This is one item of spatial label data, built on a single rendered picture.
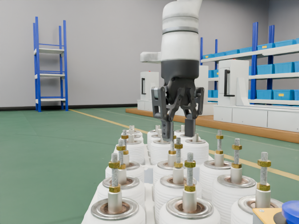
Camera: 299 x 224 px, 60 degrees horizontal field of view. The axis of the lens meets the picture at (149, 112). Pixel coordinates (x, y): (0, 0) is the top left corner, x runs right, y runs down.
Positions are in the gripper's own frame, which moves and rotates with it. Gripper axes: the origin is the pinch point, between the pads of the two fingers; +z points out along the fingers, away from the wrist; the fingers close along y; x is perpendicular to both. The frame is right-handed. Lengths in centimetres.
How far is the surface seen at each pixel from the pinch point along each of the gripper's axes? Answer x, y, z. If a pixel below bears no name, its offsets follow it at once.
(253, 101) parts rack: 222, 529, 16
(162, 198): 0.1, -4.8, 12.3
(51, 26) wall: 569, 224, -157
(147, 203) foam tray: 8.5, -0.6, 17.4
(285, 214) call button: -25.3, -15.6, 2.8
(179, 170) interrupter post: -0.7, -0.8, 7.6
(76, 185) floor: 75, 17, 36
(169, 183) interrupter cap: 0.0, -2.8, 10.0
